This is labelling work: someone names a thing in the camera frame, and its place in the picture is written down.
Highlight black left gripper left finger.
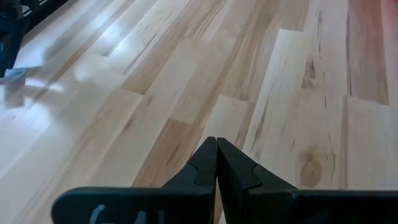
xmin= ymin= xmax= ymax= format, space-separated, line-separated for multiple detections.
xmin=51 ymin=136 xmax=218 ymax=224

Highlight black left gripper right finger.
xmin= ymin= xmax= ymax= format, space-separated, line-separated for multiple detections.
xmin=216 ymin=137 xmax=398 ymax=224

